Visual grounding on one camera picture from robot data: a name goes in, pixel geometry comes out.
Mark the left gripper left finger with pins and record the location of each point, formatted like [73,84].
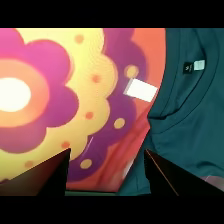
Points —
[43,178]

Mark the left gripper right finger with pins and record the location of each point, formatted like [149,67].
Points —
[170,181]

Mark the teal T-shirt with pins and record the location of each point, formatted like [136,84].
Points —
[193,116]

